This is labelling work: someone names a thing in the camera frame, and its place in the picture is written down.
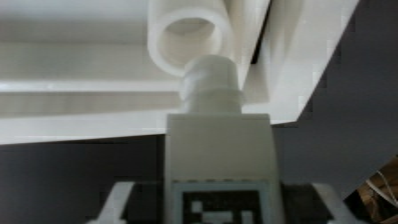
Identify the white square tabletop part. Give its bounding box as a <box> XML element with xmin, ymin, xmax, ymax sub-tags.
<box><xmin>0</xmin><ymin>0</ymin><xmax>361</xmax><ymax>145</ymax></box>

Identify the white leg with tag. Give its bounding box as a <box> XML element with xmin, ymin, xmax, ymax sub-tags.
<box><xmin>164</xmin><ymin>55</ymin><xmax>287</xmax><ymax>224</ymax></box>

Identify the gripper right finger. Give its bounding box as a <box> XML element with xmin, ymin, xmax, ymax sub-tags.
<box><xmin>314</xmin><ymin>183</ymin><xmax>363</xmax><ymax>224</ymax></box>

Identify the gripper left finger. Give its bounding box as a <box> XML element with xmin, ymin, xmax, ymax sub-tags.
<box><xmin>88</xmin><ymin>182</ymin><xmax>136</xmax><ymax>224</ymax></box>

